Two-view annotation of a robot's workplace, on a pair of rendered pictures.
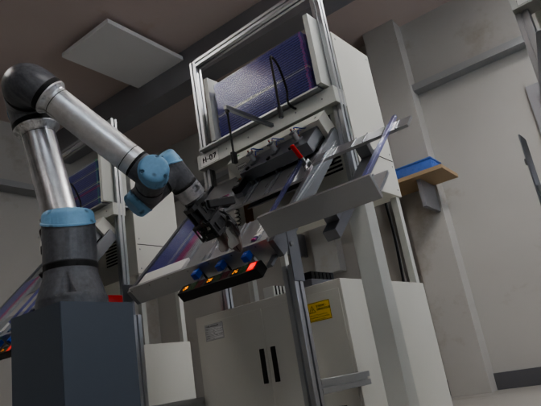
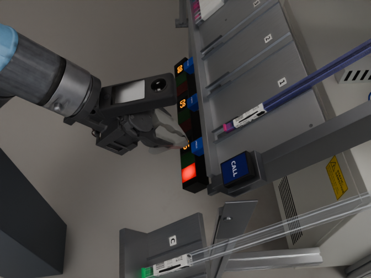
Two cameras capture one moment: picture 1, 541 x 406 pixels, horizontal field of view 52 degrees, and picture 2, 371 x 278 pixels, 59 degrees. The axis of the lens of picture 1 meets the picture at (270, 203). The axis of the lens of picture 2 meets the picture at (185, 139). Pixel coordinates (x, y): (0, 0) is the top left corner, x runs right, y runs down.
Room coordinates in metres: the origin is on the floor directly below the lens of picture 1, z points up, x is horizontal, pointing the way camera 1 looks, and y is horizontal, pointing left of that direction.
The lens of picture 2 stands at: (1.36, -0.14, 1.21)
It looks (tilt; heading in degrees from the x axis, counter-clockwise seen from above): 56 degrees down; 49
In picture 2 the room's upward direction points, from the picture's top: straight up
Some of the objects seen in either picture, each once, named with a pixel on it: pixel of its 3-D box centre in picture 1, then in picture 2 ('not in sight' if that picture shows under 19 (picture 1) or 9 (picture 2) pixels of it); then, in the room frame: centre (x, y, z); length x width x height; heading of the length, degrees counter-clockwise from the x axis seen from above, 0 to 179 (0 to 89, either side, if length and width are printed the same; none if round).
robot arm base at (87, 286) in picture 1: (72, 287); not in sight; (1.18, 0.46, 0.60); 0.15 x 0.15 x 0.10
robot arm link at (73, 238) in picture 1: (68, 237); not in sight; (1.19, 0.46, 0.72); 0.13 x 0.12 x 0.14; 20
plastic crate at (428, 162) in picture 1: (416, 172); not in sight; (4.14, -1.18, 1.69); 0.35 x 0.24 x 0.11; 56
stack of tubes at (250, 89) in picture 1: (268, 90); not in sight; (2.14, -0.07, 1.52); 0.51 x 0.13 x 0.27; 53
